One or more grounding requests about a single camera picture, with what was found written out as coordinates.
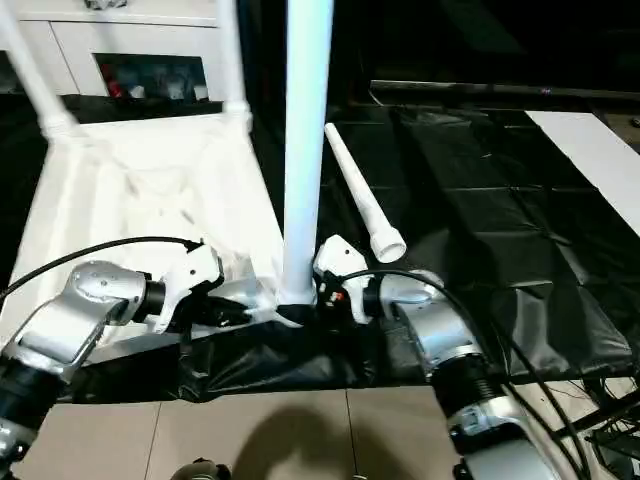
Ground white plastic table leg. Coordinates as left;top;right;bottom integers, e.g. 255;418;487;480
215;0;252;127
277;0;337;323
323;122;409;264
0;0;83;143

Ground white plastic table top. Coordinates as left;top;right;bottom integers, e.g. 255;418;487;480
0;108;303;353

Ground dark grey rounded object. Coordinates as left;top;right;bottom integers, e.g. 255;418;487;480
170;459;233;480

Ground black plastic mat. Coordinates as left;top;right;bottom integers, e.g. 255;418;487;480
0;92;640;407

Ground white glass-door cabinet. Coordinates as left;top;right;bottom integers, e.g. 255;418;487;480
0;0;243;103

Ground white flat board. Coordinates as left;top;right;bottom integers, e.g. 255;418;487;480
524;110;640;238

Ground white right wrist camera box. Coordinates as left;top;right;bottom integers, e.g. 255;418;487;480
312;234;372;323

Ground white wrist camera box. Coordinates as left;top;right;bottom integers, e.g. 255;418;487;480
312;234;372;323
154;240;227;333

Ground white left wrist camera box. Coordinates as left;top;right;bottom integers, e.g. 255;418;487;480
154;240;227;333

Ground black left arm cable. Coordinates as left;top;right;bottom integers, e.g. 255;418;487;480
0;236;207;303

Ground black coiled cables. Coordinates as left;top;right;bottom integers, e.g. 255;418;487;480
530;372;640;480

